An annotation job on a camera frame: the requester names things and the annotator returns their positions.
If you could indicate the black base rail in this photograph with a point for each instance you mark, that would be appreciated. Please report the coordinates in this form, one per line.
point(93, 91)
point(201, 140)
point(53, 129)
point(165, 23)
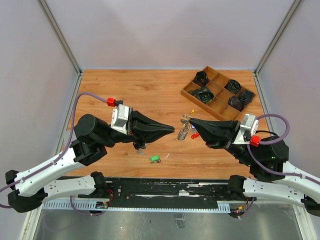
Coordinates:
point(170, 193)

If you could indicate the rolled dark tie top-left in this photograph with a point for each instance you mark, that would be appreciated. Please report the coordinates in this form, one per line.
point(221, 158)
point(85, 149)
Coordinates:
point(201, 78)

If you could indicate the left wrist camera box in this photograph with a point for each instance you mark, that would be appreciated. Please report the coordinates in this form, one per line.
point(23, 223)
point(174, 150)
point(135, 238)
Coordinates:
point(120, 118)

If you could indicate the rolled dark tie front-left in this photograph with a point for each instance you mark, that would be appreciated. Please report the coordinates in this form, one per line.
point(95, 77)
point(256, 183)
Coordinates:
point(203, 94)

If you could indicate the rolled dark tie top-right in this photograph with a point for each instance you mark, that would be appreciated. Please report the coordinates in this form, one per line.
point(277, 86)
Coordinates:
point(233, 86)

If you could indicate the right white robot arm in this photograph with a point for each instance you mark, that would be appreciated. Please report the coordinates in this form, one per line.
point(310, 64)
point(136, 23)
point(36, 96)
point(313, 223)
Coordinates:
point(274, 177)

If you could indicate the wooden compartment tray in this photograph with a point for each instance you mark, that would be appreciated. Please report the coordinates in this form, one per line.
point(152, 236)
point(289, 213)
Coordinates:
point(218, 107)

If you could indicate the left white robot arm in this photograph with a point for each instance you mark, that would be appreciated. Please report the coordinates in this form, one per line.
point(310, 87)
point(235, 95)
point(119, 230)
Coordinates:
point(42, 183)

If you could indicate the green tagged key lower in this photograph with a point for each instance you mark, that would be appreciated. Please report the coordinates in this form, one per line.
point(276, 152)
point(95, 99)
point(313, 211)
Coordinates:
point(155, 159)

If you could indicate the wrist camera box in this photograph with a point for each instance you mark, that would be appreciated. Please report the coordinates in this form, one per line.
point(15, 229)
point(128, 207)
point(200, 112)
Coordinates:
point(120, 118)
point(247, 130)

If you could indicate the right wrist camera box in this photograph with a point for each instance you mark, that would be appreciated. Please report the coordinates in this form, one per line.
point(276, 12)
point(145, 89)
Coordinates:
point(247, 130)

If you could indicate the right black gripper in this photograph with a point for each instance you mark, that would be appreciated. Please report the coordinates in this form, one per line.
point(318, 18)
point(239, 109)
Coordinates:
point(217, 133)

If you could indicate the red tagged key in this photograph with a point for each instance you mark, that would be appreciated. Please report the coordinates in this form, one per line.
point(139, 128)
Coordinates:
point(195, 135)

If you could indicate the rolled dark tie right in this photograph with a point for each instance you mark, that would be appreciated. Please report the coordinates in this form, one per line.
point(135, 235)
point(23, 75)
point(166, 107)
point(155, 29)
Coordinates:
point(240, 101)

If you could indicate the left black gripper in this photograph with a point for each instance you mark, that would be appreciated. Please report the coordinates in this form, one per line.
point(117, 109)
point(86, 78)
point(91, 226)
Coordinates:
point(143, 129)

